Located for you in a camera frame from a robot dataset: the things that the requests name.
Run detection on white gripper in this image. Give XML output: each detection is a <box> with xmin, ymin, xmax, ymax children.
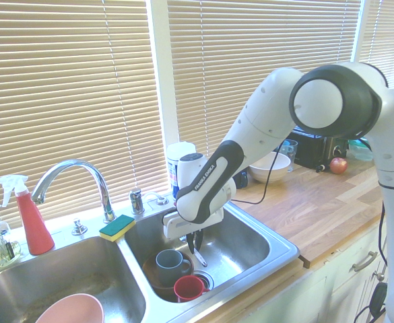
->
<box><xmin>162</xmin><ymin>207</ymin><xmax>225</xmax><ymax>255</ymax></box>

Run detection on metal sink drain strainer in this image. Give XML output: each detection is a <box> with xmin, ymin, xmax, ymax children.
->
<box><xmin>193</xmin><ymin>271</ymin><xmax>216</xmax><ymax>291</ymax></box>

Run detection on stainless steel double sink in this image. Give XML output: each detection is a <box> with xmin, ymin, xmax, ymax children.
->
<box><xmin>0</xmin><ymin>198</ymin><xmax>300</xmax><ymax>323</ymax></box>

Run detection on chrome sink knob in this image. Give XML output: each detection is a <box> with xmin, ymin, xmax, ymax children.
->
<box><xmin>71</xmin><ymin>217</ymin><xmax>89</xmax><ymax>237</ymax></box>

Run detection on grey ceramic mug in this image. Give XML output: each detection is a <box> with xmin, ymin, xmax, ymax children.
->
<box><xmin>155</xmin><ymin>249</ymin><xmax>193</xmax><ymax>287</ymax></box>

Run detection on red mug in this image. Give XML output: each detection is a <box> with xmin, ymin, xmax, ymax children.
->
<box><xmin>173</xmin><ymin>275</ymin><xmax>211</xmax><ymax>303</ymax></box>

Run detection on brown wooden bowl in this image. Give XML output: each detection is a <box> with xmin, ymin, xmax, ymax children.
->
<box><xmin>141</xmin><ymin>250</ymin><xmax>195</xmax><ymax>299</ymax></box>

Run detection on white side sprayer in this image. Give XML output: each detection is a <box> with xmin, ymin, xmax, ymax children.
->
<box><xmin>144</xmin><ymin>191</ymin><xmax>170</xmax><ymax>207</ymax></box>

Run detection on small black jar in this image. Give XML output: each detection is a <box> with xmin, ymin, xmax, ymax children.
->
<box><xmin>233</xmin><ymin>170</ymin><xmax>250</xmax><ymax>190</ymax></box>

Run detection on yellow green sponge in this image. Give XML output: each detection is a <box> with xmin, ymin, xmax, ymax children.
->
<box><xmin>98</xmin><ymin>214</ymin><xmax>137</xmax><ymax>243</ymax></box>

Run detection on white wipes canister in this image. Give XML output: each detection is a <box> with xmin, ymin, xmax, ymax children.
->
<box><xmin>166</xmin><ymin>141</ymin><xmax>198</xmax><ymax>200</ymax></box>

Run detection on white ceramic bowl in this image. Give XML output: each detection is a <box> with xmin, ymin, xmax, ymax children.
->
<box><xmin>249</xmin><ymin>151</ymin><xmax>292</xmax><ymax>184</ymax></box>

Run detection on clear blue glass cup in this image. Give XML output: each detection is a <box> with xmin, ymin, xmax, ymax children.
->
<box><xmin>279</xmin><ymin>139</ymin><xmax>300</xmax><ymax>174</ymax></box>

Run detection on chrome curved faucet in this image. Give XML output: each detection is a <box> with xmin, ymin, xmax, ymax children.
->
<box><xmin>30</xmin><ymin>159</ymin><xmax>117</xmax><ymax>224</ymax></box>

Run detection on pink plastic bowl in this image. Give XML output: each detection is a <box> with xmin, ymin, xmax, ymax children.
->
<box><xmin>34</xmin><ymin>293</ymin><xmax>105</xmax><ymax>323</ymax></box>

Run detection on black toaster oven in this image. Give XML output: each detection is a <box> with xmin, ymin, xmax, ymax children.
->
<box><xmin>289</xmin><ymin>126</ymin><xmax>350</xmax><ymax>170</ymax></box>

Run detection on red apple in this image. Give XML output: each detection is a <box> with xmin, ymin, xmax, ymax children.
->
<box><xmin>329</xmin><ymin>157</ymin><xmax>349</xmax><ymax>175</ymax></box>

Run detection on red spray bottle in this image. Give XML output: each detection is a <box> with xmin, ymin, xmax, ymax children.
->
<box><xmin>0</xmin><ymin>174</ymin><xmax>56</xmax><ymax>256</ymax></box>

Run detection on teal plastic food containers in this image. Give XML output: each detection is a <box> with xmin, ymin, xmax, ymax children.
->
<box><xmin>347</xmin><ymin>138</ymin><xmax>374</xmax><ymax>162</ymax></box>

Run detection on medium beige window blind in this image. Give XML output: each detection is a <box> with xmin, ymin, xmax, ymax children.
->
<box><xmin>166</xmin><ymin>0</ymin><xmax>363</xmax><ymax>159</ymax></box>

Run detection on wide beige window blind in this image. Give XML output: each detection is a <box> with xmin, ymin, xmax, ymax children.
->
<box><xmin>0</xmin><ymin>0</ymin><xmax>161</xmax><ymax>230</ymax></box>

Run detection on narrow beige window blind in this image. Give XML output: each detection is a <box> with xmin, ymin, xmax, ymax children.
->
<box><xmin>358</xmin><ymin>0</ymin><xmax>394</xmax><ymax>90</ymax></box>

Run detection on chrome faucet handle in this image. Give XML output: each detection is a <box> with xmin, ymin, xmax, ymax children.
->
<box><xmin>129</xmin><ymin>188</ymin><xmax>146</xmax><ymax>215</ymax></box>

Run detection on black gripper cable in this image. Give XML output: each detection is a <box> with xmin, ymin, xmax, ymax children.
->
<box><xmin>232</xmin><ymin>151</ymin><xmax>279</xmax><ymax>205</ymax></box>

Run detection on metal cabinet drawer handle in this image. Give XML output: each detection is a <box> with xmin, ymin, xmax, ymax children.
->
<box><xmin>352</xmin><ymin>250</ymin><xmax>379</xmax><ymax>273</ymax></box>

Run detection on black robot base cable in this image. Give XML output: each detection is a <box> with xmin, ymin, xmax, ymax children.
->
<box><xmin>354</xmin><ymin>201</ymin><xmax>390</xmax><ymax>323</ymax></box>

